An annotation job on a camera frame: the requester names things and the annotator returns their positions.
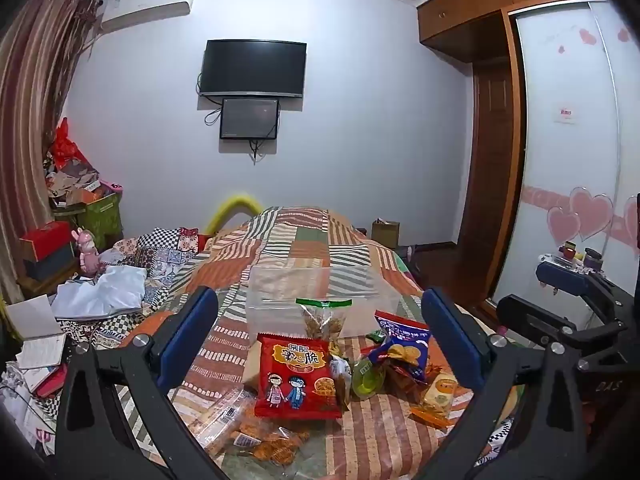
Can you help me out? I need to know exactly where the pink rabbit toy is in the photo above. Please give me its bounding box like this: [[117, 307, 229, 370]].
[[71, 227, 103, 276]]

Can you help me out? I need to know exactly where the red box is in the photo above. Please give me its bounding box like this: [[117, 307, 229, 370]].
[[19, 221, 73, 262]]

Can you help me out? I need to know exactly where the small orange snack packet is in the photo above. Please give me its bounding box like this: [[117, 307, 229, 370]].
[[409, 405, 453, 429]]

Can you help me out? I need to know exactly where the clear plastic container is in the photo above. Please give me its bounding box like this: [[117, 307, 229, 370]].
[[246, 264, 401, 341]]

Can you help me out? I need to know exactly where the yellow snack packet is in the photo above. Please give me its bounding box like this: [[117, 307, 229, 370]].
[[420, 370, 458, 416]]

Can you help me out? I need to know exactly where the orange snack bag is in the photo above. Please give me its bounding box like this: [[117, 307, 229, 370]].
[[232, 417, 311, 466]]

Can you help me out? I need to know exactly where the small black wall monitor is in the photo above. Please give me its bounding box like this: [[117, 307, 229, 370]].
[[219, 98, 281, 141]]

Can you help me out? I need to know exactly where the white cloth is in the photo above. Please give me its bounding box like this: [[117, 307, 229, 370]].
[[51, 265, 148, 318]]

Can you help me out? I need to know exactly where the grey box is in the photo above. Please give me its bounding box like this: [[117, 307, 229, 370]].
[[25, 247, 78, 282]]

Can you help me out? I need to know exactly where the clear snack bag green top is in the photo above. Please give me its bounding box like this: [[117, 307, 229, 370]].
[[295, 297, 353, 356]]

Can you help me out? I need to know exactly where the green jelly cup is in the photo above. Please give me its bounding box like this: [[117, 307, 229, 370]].
[[350, 360, 386, 401]]

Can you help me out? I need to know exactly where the yellow foam tube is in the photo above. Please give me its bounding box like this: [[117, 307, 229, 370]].
[[206, 194, 261, 236]]

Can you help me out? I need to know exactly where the white air conditioner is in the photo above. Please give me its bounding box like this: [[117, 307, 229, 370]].
[[98, 0, 198, 36]]

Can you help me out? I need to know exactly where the red orange snack packet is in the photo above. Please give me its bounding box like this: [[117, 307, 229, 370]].
[[385, 362, 426, 403]]

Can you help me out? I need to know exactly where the wooden wardrobe with white doors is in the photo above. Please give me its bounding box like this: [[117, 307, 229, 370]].
[[415, 0, 640, 311]]

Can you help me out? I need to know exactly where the blue chip bag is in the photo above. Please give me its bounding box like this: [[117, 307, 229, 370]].
[[367, 310, 431, 383]]

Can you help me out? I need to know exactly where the green storage box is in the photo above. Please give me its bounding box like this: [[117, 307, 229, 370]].
[[55, 192, 124, 251]]

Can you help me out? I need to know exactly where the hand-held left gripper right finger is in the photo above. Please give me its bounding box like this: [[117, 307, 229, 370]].
[[420, 287, 588, 480]]

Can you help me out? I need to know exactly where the open notebook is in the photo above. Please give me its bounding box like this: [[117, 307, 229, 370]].
[[5, 294, 68, 396]]

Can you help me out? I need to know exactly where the brown wooden door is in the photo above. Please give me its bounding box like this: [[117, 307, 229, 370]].
[[457, 57, 526, 261]]

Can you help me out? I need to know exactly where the cardboard box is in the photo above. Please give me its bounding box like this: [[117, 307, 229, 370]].
[[371, 218, 401, 249]]

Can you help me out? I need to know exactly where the checkered quilt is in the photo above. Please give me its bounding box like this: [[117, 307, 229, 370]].
[[60, 226, 211, 351]]

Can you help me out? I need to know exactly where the clear cracker pack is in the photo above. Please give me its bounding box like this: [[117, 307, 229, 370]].
[[192, 387, 261, 461]]

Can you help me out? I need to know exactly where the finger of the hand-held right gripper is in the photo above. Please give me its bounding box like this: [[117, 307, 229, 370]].
[[496, 294, 608, 361], [536, 260, 608, 306]]

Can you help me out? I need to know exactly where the striped brown curtain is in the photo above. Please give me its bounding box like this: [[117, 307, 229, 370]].
[[0, 0, 103, 306]]

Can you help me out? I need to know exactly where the black wall television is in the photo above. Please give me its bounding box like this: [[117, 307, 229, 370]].
[[198, 38, 307, 99]]

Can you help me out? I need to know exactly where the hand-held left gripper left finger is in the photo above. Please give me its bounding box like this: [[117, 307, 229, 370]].
[[55, 286, 226, 480]]

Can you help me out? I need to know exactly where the pile of papers and bags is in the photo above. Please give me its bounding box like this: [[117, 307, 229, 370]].
[[42, 117, 123, 208]]

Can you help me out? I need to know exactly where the red snack bag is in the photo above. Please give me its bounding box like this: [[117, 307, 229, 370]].
[[254, 332, 343, 421]]

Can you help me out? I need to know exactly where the brown wrapped snack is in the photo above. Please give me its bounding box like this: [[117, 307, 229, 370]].
[[330, 355, 353, 401]]

